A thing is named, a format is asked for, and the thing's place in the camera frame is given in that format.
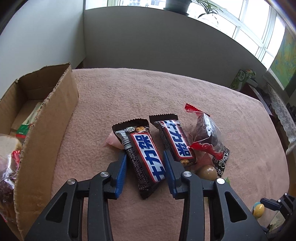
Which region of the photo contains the wall map poster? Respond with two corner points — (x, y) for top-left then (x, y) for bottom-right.
(269, 25), (296, 91)

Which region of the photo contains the dark side table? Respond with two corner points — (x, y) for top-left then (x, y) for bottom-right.
(247, 79), (278, 116)

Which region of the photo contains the clear sandwich bread packet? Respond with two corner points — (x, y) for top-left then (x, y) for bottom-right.
(0, 136), (23, 176)

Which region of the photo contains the black patterned candy packet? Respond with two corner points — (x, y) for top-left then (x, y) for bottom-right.
(211, 146), (231, 178)

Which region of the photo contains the cardboard box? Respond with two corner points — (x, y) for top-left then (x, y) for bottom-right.
(0, 61), (79, 240)

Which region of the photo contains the white cabinet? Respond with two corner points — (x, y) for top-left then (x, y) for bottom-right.
(0, 0), (85, 93)

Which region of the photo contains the brownie packet with red ends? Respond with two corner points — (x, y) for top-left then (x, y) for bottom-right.
(184, 103), (225, 160)

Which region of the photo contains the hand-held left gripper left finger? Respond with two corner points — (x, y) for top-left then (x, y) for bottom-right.
(24, 152), (128, 241)

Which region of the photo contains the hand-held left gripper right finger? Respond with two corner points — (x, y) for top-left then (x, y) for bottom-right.
(163, 149), (269, 241)

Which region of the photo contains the pink blanket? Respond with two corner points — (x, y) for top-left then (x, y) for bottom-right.
(50, 67), (290, 241)

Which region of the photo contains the brown chocolate bar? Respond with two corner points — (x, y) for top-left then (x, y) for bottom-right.
(149, 113), (197, 168)

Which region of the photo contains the green clear snack bag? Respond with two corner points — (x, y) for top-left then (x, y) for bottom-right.
(10, 101), (44, 139)

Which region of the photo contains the pink sausage stick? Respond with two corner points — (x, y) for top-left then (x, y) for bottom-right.
(196, 153), (213, 168)

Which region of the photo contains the round brown candy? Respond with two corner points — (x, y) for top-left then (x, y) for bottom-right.
(195, 165), (219, 180)

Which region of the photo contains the green tissue box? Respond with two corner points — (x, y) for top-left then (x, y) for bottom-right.
(229, 68), (257, 91)

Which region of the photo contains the white lace cloth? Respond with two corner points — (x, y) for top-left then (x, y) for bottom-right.
(264, 76), (296, 144)

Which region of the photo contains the small spider plant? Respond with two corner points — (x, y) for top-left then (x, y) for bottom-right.
(196, 0), (227, 25)

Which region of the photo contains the blue and yellow candy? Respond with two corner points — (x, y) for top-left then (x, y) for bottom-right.
(252, 202), (265, 218)

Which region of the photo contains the chocolate bar with silver end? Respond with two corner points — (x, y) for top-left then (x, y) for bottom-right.
(112, 119), (167, 200)

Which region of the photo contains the pink candy wrapper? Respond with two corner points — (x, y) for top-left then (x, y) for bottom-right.
(106, 133), (126, 150)

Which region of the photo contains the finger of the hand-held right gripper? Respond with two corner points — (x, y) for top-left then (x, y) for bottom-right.
(260, 197), (281, 211)

